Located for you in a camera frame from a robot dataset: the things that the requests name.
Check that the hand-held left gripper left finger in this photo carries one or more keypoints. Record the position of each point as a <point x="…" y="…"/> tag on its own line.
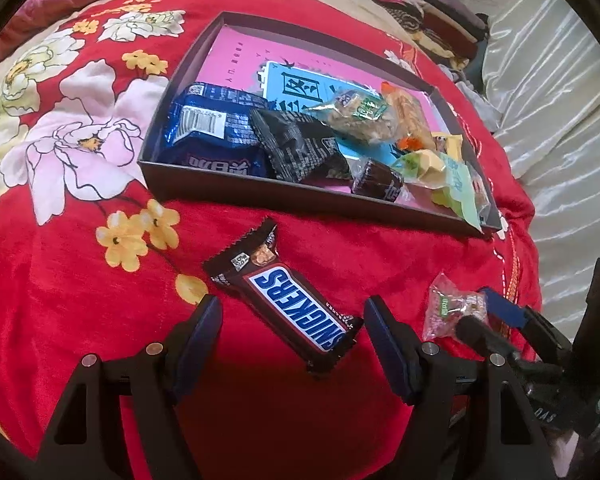
<point x="195" y="350"/>

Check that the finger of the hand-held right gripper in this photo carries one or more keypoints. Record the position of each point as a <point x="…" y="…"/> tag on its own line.
<point x="480" y="335"/>
<point x="505" y="307"/>

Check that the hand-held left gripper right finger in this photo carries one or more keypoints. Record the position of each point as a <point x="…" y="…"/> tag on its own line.
<point x="390" y="350"/>

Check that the brown chocolate bar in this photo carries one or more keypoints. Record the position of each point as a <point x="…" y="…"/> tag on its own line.
<point x="290" y="305"/>

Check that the light green snack packet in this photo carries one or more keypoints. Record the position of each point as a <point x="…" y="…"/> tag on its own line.
<point x="457" y="185"/>

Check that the dark shallow cardboard box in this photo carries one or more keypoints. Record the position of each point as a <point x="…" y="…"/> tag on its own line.
<point x="255" y="192"/>

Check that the yellow candy bar packet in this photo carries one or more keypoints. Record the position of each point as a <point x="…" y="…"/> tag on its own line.
<point x="450" y="147"/>

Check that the small brown chocolate packet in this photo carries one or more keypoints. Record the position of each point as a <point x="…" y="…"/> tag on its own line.
<point x="375" y="180"/>

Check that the orange crispy snack packet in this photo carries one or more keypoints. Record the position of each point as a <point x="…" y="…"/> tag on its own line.
<point x="412" y="117"/>

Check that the blue snack packet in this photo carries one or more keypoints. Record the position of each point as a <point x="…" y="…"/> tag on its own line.
<point x="205" y="135"/>

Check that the black snack packet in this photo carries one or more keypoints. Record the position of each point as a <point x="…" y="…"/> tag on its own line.
<point x="300" y="147"/>

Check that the clear peanut brittle packet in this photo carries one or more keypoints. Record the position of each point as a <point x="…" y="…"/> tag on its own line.
<point x="355" y="120"/>

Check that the red floral blanket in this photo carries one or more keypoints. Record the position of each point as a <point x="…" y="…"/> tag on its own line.
<point x="80" y="285"/>

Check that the white satin curtain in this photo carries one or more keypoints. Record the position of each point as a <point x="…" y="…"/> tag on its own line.
<point x="555" y="135"/>

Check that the grey white crumpled cloth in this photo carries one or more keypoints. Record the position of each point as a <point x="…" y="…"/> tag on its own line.
<point x="475" y="100"/>

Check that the pink book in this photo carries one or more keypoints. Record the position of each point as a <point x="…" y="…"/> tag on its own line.
<point x="240" y="55"/>

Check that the stack of folded clothes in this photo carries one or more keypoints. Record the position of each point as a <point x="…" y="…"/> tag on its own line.
<point x="430" y="10"/>

